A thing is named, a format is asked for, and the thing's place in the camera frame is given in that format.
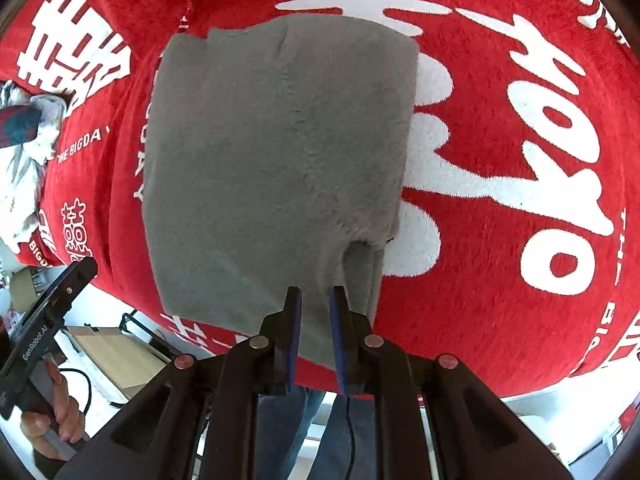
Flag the grey sweater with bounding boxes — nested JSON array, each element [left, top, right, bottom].
[[142, 14, 419, 367]]

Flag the person's left hand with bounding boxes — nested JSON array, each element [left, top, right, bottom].
[[20, 360, 86, 462]]

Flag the cardboard box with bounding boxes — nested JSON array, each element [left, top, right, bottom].
[[67, 326, 168, 400]]

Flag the person's blue jeans legs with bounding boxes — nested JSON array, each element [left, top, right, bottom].
[[252, 383, 379, 480]]

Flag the white patterned cloth pile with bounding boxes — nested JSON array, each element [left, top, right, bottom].
[[1, 80, 66, 254]]

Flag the dark plaid garment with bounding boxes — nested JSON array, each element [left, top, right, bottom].
[[0, 105, 41, 148]]

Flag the red blanket with white characters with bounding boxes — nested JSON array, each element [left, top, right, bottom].
[[1, 0, 639, 396]]

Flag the black cable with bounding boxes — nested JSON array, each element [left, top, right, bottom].
[[56, 366, 94, 418]]

